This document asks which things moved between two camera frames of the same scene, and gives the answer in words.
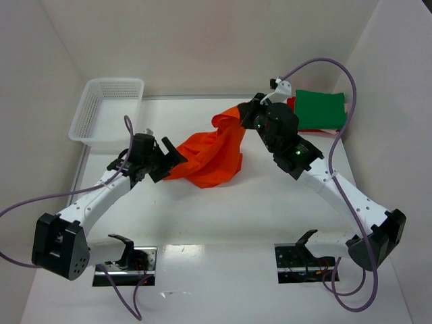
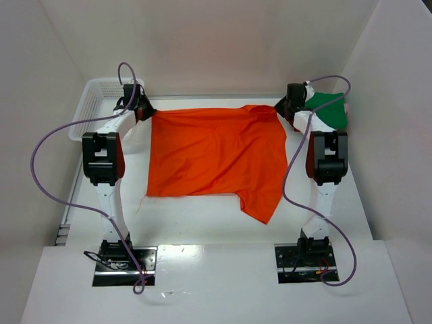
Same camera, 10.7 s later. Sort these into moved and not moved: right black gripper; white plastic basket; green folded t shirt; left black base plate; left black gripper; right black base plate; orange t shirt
Moved: orange t shirt; left black gripper; right black gripper
Not moved: white plastic basket; right black base plate; green folded t shirt; left black base plate
